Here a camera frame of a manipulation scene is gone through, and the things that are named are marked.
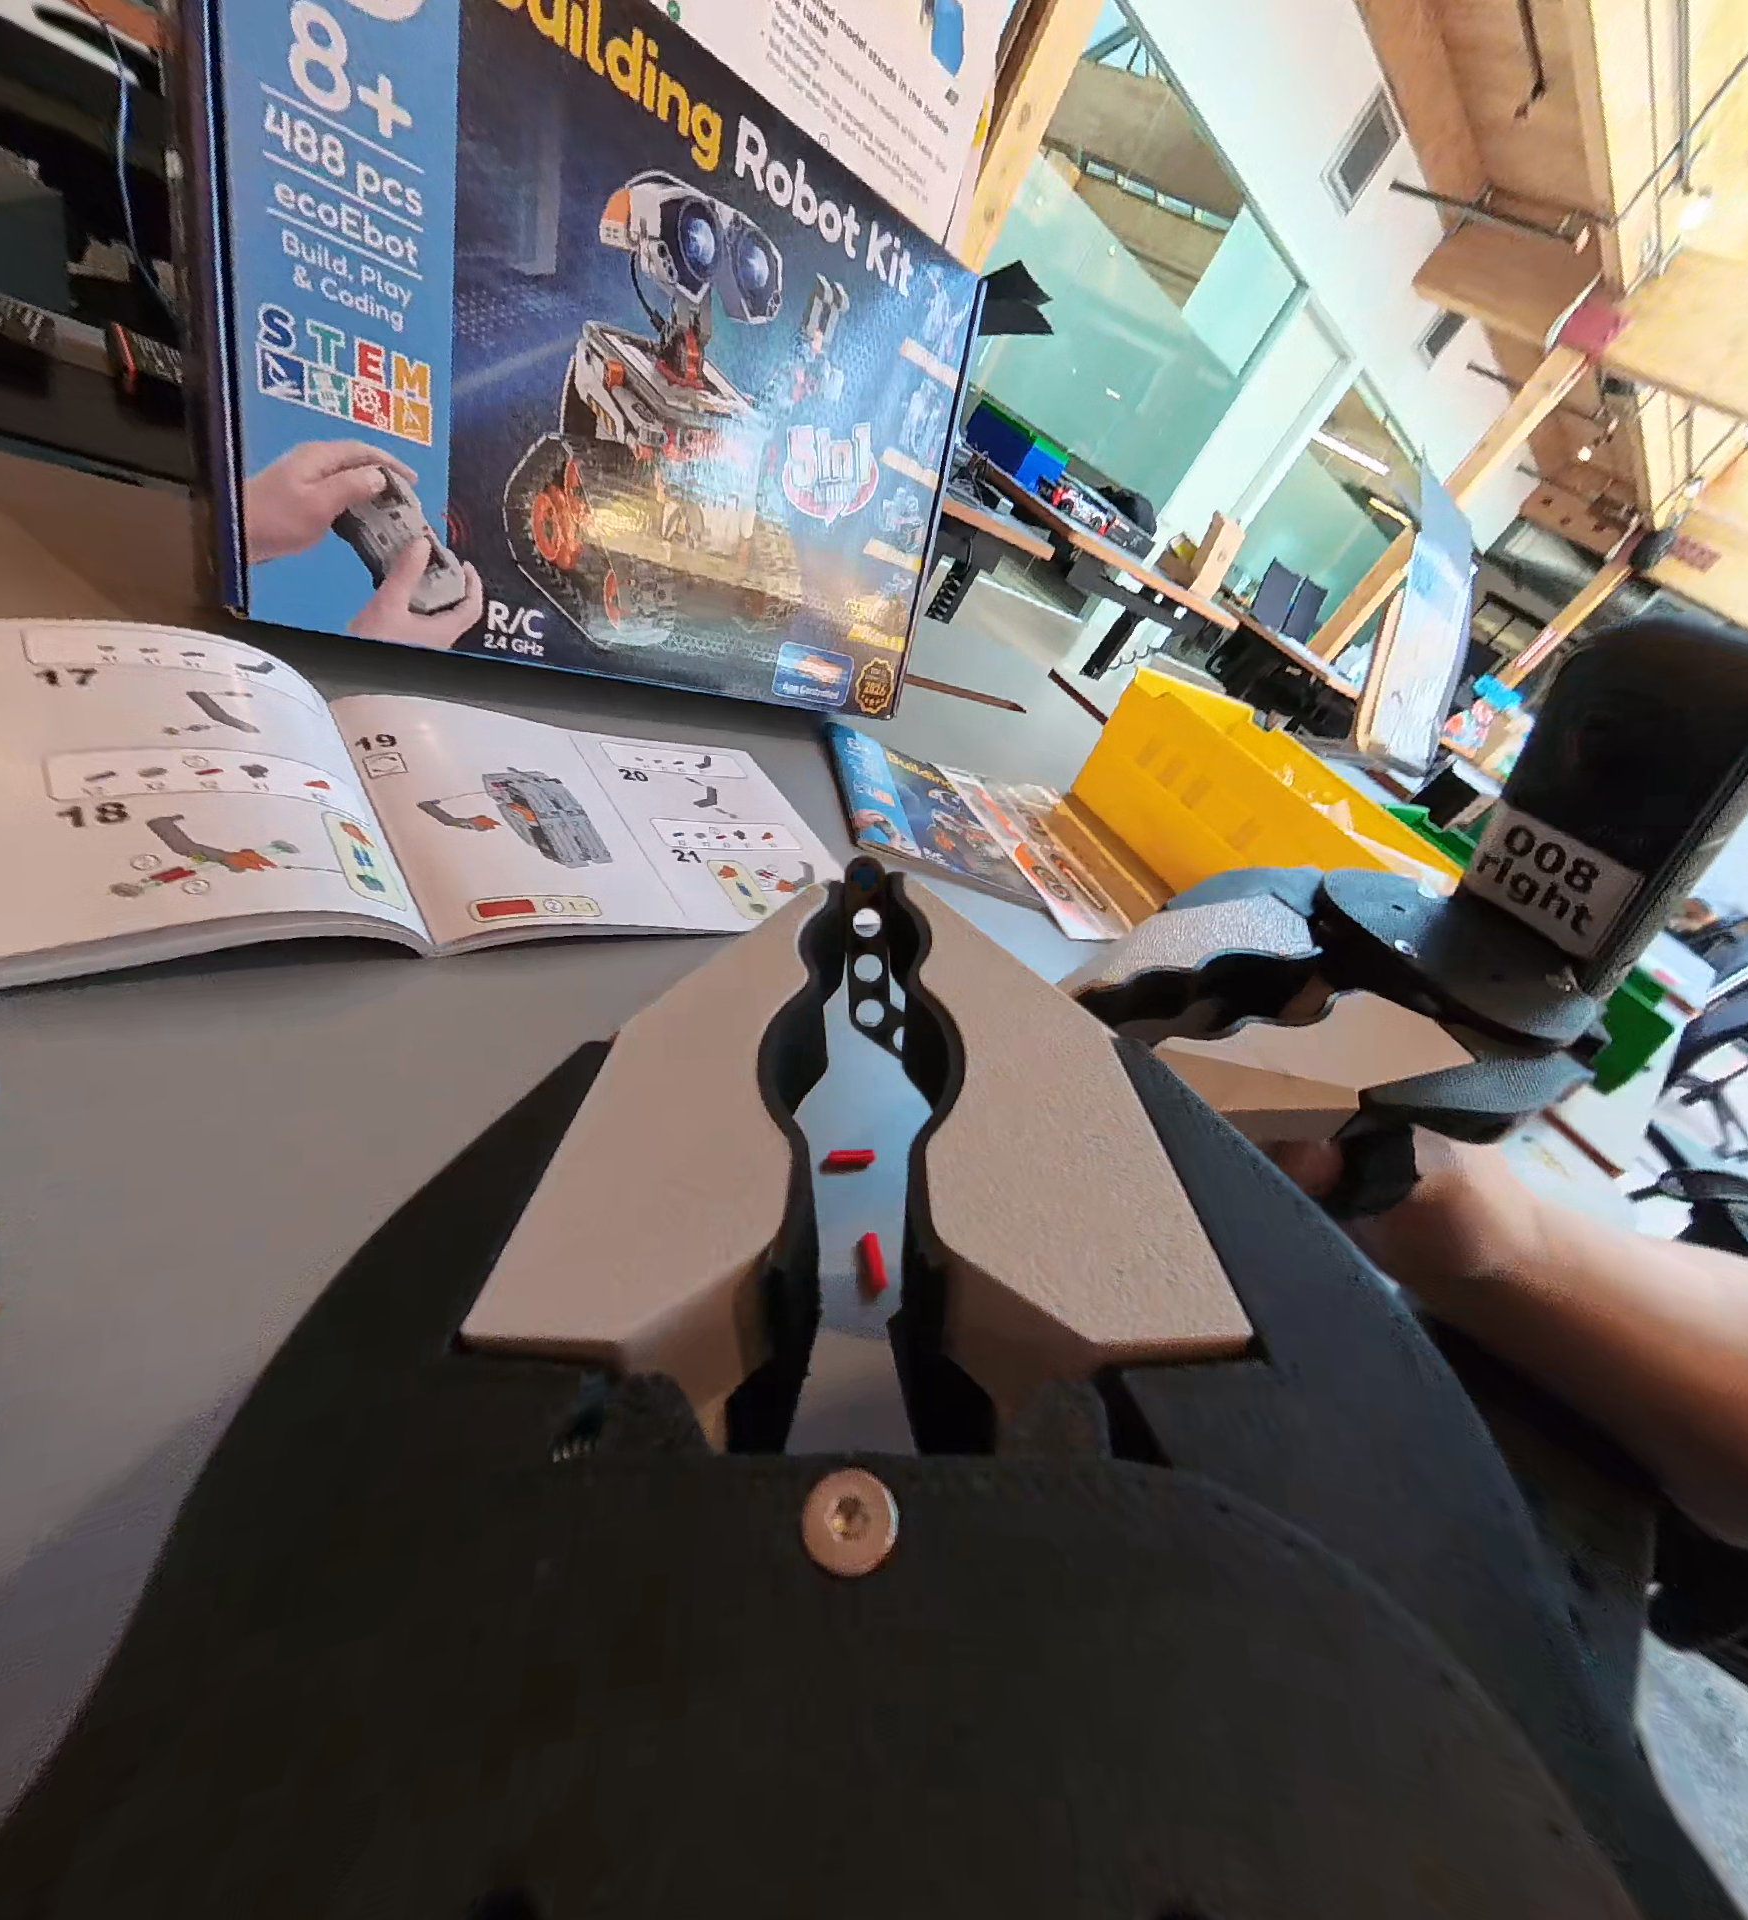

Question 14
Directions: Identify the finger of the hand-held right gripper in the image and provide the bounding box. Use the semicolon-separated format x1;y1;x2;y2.
1057;867;1344;1048
1155;989;1477;1148

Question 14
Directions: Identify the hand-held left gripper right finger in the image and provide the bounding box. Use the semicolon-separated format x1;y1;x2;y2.
879;873;1254;1455

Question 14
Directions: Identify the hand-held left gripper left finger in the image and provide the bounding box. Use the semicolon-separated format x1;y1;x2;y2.
461;883;855;1455

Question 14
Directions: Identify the grey angled beam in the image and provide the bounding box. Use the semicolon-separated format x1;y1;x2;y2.
836;854;919;1065

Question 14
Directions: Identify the person's right forearm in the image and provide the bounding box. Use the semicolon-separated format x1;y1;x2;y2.
1489;1201;1748;1561

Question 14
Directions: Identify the person's right hand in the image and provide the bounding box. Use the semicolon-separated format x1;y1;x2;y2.
1268;1132;1548;1326

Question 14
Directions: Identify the yellow storage bin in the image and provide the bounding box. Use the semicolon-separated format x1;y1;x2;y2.
1069;667;1459;925

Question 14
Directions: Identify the orange sticker sheet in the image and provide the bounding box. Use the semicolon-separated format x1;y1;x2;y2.
949;771;1131;945

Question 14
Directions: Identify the black office chair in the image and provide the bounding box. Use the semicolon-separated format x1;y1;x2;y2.
1662;975;1748;1157

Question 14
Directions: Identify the standing sign board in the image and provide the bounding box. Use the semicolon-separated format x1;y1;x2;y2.
1354;471;1477;768

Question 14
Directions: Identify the small blue booklet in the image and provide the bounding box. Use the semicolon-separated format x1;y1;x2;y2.
823;724;1040;903

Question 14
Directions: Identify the long wooden table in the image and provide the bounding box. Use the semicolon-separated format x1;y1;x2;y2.
941;449;1355;708

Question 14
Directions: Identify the red toy car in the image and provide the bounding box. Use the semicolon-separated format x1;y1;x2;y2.
1039;471;1162;542

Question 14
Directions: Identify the open instruction booklet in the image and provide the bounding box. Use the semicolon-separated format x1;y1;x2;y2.
0;618;846;995

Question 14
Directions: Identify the blue storage bin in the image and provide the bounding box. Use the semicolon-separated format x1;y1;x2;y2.
965;398;1071;481

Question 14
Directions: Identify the robot kit box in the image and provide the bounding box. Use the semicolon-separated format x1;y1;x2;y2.
183;0;984;720

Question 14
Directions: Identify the wooden column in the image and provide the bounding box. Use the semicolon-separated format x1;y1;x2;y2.
956;0;1107;274

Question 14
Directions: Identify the printed instruction board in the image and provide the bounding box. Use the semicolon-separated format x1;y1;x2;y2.
695;0;1029;252

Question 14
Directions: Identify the blue cable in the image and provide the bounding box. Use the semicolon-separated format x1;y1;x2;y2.
107;15;165;303

